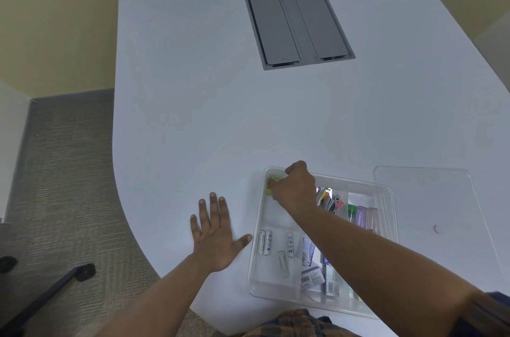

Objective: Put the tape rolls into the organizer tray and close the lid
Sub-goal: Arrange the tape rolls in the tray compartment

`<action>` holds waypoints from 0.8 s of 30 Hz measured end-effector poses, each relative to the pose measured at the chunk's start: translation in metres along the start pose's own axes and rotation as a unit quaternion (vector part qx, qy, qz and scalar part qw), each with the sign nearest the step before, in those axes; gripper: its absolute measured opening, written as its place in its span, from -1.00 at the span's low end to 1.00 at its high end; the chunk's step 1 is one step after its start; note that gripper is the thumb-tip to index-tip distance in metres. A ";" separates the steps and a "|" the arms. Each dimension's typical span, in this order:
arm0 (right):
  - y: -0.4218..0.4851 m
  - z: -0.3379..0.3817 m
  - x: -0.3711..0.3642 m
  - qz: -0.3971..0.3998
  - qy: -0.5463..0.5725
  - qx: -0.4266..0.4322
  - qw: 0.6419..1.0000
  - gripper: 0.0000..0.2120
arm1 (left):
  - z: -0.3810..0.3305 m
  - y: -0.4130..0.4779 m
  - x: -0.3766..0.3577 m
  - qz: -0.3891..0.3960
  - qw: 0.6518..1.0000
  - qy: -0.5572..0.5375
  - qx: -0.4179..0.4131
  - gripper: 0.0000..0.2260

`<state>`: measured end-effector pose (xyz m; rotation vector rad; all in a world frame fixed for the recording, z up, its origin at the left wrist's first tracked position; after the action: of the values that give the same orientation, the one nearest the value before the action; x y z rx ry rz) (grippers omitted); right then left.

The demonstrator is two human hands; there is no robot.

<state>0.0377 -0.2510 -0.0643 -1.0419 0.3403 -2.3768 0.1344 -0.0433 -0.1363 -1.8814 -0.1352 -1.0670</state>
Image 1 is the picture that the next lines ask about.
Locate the person's left hand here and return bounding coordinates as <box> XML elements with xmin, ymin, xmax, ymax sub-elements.
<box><xmin>190</xmin><ymin>192</ymin><xmax>253</xmax><ymax>274</ymax></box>

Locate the person's right hand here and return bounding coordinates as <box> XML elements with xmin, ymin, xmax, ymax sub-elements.
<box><xmin>267</xmin><ymin>160</ymin><xmax>319</xmax><ymax>218</ymax></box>

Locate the clear plastic organizer tray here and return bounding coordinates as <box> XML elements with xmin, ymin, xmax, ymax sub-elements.
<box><xmin>246</xmin><ymin>166</ymin><xmax>399</xmax><ymax>319</ymax></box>

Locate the clear plastic lid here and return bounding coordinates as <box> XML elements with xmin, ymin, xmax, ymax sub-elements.
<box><xmin>373</xmin><ymin>165</ymin><xmax>505</xmax><ymax>282</ymax></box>

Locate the person's left forearm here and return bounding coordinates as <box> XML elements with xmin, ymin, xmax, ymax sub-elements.
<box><xmin>95</xmin><ymin>255</ymin><xmax>212</xmax><ymax>337</ymax></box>

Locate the person's right forearm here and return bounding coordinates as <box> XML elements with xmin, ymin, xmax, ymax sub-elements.
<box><xmin>291</xmin><ymin>205</ymin><xmax>485</xmax><ymax>337</ymax></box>

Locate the bundle of pens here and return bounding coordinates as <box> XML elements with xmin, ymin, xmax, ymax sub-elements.
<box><xmin>316</xmin><ymin>186</ymin><xmax>345</xmax><ymax>214</ymax></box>

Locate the white barcode card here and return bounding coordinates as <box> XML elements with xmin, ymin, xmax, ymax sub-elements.
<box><xmin>299</xmin><ymin>267</ymin><xmax>326</xmax><ymax>291</ymax></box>

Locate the white barcode packet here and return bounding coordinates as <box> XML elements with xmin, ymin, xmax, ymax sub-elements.
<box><xmin>325</xmin><ymin>265</ymin><xmax>339</xmax><ymax>297</ymax></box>

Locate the plaid shirt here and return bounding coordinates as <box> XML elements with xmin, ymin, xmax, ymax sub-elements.
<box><xmin>239</xmin><ymin>291</ymin><xmax>510</xmax><ymax>337</ymax></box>

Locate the black chair base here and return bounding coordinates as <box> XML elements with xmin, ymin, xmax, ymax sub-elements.
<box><xmin>0</xmin><ymin>255</ymin><xmax>96</xmax><ymax>337</ymax></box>

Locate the grey table cable hatch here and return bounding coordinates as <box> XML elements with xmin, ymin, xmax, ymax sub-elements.
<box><xmin>242</xmin><ymin>0</ymin><xmax>356</xmax><ymax>71</ymax></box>

